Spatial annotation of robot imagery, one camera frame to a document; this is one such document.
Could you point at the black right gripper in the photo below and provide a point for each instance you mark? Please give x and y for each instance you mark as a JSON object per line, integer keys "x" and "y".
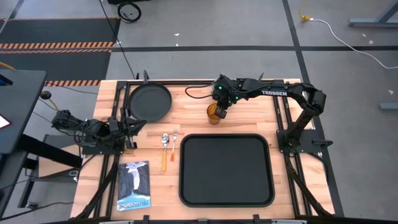
{"x": 225, "y": 90}

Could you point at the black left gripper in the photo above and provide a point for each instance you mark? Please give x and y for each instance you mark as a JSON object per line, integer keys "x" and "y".
{"x": 119, "y": 130}

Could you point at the amber fluted cup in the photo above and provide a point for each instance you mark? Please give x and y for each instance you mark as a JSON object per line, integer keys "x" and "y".
{"x": 213, "y": 120}

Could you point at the black round plate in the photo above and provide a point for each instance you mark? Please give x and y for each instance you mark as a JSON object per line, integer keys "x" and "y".
{"x": 149, "y": 102}

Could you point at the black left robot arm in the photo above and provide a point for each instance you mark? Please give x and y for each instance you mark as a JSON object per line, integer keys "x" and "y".
{"x": 66, "y": 119}

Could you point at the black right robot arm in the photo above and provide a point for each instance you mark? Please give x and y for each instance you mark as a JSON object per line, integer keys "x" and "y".
{"x": 273, "y": 92}

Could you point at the black rectangular tray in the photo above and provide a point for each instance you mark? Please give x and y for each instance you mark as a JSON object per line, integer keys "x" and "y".
{"x": 227, "y": 171}

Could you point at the Yellowstone waterfall book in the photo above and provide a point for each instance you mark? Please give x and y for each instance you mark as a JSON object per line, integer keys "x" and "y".
{"x": 133, "y": 186}

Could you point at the black mat with hazard stripes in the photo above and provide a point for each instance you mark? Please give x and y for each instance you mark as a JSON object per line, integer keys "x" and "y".
{"x": 62, "y": 31}
{"x": 56, "y": 67}

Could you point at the black side table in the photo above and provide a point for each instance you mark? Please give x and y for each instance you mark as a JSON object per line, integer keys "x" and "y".
{"x": 21, "y": 102}

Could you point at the white screen device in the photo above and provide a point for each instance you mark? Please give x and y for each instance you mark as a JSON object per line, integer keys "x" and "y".
{"x": 3, "y": 122}

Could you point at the blue black device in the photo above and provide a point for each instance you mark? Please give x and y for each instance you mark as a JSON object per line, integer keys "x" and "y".
{"x": 4, "y": 81}

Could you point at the grey desk foot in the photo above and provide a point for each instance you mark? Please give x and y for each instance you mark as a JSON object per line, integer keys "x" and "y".
{"x": 388, "y": 106}

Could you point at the grey desk leg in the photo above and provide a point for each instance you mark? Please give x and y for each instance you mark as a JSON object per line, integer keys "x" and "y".
{"x": 373, "y": 21}

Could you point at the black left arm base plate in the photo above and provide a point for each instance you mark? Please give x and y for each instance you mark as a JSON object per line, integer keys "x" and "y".
{"x": 93, "y": 151}

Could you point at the black aluminium table frame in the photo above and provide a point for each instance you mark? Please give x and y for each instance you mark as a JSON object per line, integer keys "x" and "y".
{"x": 174, "y": 82}

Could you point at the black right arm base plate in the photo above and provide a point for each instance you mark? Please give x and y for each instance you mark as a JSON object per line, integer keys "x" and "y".
{"x": 314, "y": 137}

